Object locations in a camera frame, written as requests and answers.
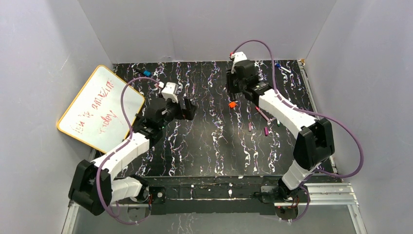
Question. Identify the blue capped white marker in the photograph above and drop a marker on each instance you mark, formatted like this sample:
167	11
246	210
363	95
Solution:
283	68

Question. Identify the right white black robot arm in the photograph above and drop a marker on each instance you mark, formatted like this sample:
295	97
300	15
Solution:
314	137

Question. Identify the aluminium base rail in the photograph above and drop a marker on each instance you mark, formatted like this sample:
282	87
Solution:
317	193

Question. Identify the pink marker pen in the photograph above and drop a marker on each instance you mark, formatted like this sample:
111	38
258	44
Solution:
262	114

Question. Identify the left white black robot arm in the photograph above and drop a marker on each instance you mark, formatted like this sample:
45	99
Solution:
95	185

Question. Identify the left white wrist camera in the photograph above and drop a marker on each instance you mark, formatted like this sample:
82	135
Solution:
170	92

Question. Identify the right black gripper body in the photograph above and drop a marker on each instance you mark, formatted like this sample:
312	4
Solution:
231	82

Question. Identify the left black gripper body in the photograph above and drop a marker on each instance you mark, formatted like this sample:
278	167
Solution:
182	108

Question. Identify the yellow framed whiteboard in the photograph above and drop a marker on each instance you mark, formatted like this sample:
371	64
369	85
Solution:
98	114

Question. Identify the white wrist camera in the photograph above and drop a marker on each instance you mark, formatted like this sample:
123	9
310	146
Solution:
170	92
236	57

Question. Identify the blue black marker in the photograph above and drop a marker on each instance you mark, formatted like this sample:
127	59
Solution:
144	72

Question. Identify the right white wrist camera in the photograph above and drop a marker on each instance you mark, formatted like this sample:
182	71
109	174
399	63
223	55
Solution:
236	57

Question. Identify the orange pen cap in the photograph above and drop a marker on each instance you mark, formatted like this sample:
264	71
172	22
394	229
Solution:
232	105

